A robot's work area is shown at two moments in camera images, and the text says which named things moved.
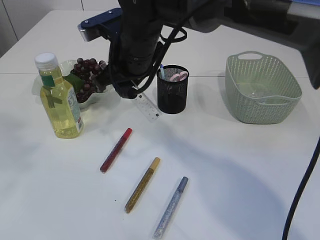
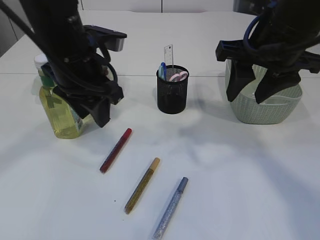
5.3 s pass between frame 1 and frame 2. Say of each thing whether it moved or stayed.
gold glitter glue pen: stayed
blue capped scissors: stayed
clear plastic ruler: moved
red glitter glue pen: stayed
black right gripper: moved
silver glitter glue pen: stayed
